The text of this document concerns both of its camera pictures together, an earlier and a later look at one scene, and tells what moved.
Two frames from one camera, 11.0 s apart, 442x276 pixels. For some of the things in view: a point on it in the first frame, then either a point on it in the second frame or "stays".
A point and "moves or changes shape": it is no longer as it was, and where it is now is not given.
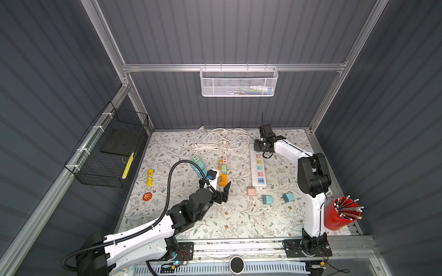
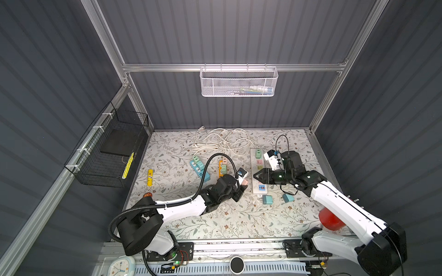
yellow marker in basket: (128, 165) stays
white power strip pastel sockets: (258, 167) moves or changes shape
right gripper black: (256, 145) to (265, 176)
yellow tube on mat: (150, 175) stays
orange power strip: (223, 178) stays
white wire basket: (238, 81) stays
